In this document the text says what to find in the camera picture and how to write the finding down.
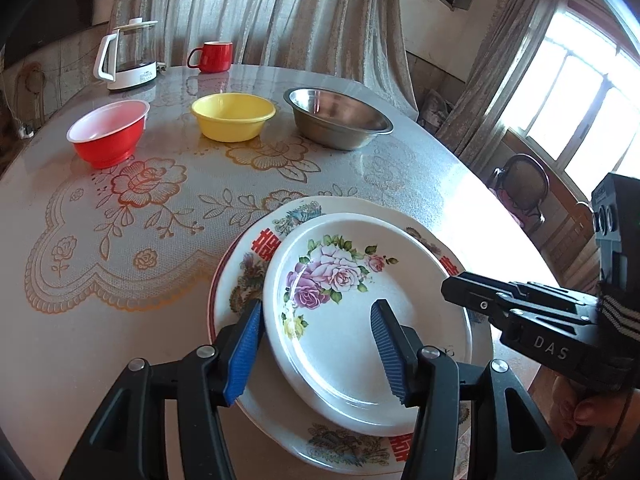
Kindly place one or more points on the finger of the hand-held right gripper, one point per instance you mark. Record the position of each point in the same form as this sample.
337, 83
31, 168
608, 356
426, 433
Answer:
500, 294

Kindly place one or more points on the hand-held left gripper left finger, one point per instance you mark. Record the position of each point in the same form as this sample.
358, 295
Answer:
245, 355

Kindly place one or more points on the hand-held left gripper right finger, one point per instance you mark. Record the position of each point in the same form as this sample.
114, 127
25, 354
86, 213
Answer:
387, 355

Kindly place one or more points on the rose-pattern white plate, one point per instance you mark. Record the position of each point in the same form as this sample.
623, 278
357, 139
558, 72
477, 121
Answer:
340, 340

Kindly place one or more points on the large pink-rimmed plate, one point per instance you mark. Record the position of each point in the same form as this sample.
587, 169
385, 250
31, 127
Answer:
480, 350

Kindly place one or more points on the white plate with red characters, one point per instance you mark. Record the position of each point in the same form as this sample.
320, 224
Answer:
260, 247

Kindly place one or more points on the yellow plastic bowl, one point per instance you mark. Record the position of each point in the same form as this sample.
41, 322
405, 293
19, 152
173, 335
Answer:
232, 117

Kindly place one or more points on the stainless steel bowl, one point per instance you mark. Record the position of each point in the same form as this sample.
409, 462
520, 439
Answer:
335, 122

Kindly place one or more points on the red plastic bowl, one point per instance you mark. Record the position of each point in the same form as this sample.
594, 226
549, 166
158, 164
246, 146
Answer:
107, 132

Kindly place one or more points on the person's right hand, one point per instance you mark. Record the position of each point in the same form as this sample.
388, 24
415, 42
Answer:
590, 407

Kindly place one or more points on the red chair cushion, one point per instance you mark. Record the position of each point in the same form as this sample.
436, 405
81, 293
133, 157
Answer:
515, 202

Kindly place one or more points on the dark round-back chair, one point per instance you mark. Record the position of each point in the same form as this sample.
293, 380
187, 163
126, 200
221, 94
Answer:
525, 180

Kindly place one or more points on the arched window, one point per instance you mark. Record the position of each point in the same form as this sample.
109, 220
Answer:
575, 95

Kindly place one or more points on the narrow beige curtain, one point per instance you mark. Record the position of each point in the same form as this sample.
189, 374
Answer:
500, 60

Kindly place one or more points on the red mug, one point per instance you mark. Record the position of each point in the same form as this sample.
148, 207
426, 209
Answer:
212, 57

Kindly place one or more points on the white power strip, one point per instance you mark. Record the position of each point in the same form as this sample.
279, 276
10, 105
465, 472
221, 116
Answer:
26, 132

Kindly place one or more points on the white glass electric kettle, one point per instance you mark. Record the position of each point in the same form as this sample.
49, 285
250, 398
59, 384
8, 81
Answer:
127, 57

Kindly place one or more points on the wide beige curtain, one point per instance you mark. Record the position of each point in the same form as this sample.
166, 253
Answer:
280, 15

